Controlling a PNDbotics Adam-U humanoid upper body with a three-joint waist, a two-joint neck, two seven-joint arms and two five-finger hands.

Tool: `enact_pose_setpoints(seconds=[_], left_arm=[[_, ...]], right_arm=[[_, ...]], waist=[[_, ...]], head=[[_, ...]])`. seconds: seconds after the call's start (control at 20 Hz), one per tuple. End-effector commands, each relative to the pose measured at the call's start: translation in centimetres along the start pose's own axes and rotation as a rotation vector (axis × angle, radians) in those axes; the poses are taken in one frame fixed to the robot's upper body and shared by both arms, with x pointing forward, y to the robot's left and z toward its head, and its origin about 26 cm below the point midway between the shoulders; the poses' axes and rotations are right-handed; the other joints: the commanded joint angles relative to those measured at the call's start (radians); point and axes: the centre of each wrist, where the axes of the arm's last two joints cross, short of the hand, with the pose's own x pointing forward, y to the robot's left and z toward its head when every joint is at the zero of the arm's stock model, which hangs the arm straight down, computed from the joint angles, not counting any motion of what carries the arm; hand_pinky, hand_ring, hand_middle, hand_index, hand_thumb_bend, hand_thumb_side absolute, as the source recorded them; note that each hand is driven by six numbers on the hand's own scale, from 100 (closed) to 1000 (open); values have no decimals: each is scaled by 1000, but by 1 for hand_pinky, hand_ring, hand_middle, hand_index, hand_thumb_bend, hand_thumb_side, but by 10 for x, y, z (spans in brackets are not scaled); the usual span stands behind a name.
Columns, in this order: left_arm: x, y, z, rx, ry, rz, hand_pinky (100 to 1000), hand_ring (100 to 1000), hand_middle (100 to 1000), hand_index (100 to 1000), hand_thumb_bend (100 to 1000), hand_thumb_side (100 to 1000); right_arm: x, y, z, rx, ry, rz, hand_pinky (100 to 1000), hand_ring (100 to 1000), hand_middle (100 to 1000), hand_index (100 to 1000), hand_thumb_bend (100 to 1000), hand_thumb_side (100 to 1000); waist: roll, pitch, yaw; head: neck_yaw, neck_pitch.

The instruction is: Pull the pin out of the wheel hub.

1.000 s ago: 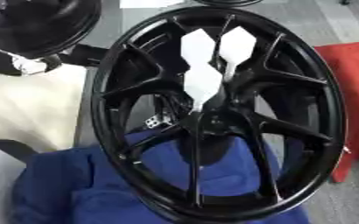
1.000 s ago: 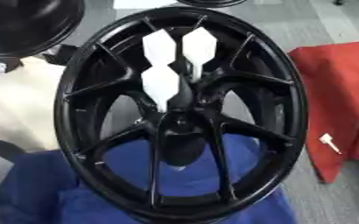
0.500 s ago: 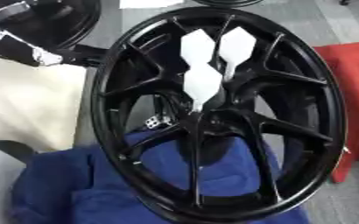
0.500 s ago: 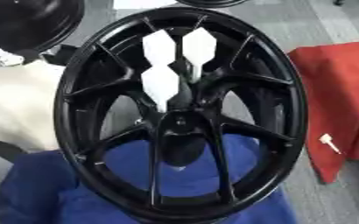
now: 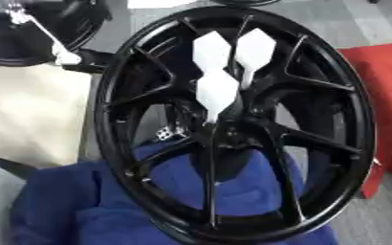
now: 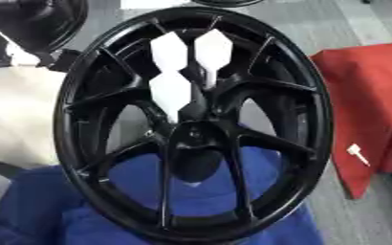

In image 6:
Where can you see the black spoked wheel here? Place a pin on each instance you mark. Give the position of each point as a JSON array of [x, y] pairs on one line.
[[205, 134]]

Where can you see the white pin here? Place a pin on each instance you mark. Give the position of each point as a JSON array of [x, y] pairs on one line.
[[356, 151]]

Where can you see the black round wheel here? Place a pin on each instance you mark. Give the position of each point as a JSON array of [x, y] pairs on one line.
[[43, 22]]

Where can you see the red draped side table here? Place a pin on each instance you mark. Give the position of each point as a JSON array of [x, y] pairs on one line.
[[366, 95]]

